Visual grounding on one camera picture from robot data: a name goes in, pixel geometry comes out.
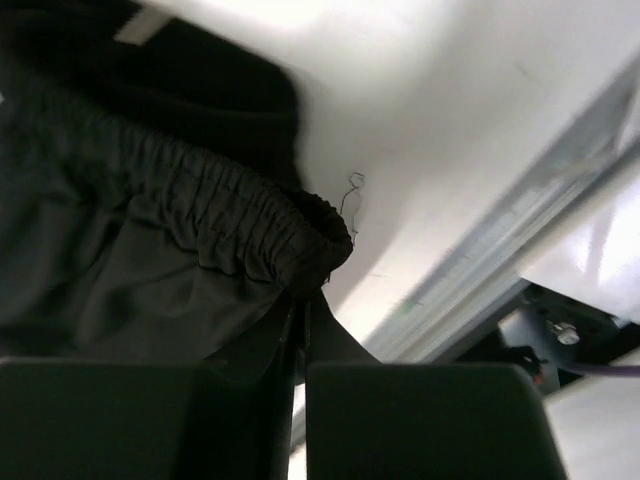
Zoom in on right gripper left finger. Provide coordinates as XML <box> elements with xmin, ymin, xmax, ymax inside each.
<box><xmin>259</xmin><ymin>299</ymin><xmax>302</xmax><ymax>479</ymax></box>

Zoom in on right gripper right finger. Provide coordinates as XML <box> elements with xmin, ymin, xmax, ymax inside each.
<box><xmin>303</xmin><ymin>291</ymin><xmax>385</xmax><ymax>385</ymax></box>

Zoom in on black trousers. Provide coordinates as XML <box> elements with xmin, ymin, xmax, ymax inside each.
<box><xmin>1</xmin><ymin>1</ymin><xmax>353</xmax><ymax>362</ymax></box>

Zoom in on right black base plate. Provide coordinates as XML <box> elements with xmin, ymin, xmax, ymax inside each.
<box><xmin>455</xmin><ymin>284</ymin><xmax>639</xmax><ymax>395</ymax></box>

